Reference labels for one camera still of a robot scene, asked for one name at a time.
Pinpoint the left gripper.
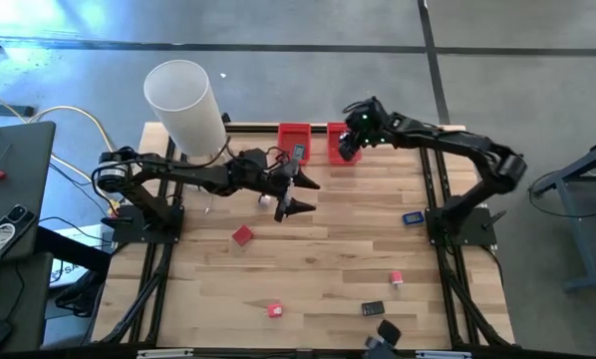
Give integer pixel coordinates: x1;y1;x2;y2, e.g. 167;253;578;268
229;147;322;223

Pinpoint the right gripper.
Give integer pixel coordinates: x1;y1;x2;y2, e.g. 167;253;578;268
337;96;395;163

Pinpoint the red cube box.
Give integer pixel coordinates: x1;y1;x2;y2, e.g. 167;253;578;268
231;224;255;247

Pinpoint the red plastic mesh basket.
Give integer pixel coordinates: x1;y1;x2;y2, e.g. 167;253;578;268
276;122;313;166
326;122;363;166

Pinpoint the wooden lamp base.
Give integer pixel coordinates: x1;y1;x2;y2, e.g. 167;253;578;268
190;144;234;169

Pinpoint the white cylindrical lamp shade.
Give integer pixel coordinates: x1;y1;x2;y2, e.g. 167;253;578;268
143;59;228;159

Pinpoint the black handheld object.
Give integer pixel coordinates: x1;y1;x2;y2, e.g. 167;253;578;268
363;319;403;359

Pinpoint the blue grey metal table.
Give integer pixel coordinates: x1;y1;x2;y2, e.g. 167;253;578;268
529;137;596;293

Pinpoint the white printed box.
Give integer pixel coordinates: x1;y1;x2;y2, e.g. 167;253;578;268
51;223;105;290

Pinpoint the dark grey side table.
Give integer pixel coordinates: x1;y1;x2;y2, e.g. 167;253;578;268
0;122;56;260

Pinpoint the smartphone in clear case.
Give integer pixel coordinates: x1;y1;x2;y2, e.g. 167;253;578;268
0;204;36;266

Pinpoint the black flat floor bar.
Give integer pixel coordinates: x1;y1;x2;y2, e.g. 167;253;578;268
0;103;36;119

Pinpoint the black side desk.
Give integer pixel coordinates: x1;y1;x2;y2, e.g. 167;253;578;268
0;226;113;353

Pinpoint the black aluminium table frame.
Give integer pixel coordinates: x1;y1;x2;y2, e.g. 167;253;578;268
96;122;516;350

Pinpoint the clear white lamp cable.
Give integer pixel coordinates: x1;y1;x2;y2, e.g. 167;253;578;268
183;184;215;214

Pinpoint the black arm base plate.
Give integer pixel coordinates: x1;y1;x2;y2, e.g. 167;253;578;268
425;206;498;248
111;203;184;245

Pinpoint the yellow extension cable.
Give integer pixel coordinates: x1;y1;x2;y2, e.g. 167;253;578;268
0;84;120;216
26;105;129;169

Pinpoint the grey metal bracket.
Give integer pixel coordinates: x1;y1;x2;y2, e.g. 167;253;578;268
137;348;194;359
416;350;472;359

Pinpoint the black cable bundle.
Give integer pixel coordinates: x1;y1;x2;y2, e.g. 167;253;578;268
53;271;105;318

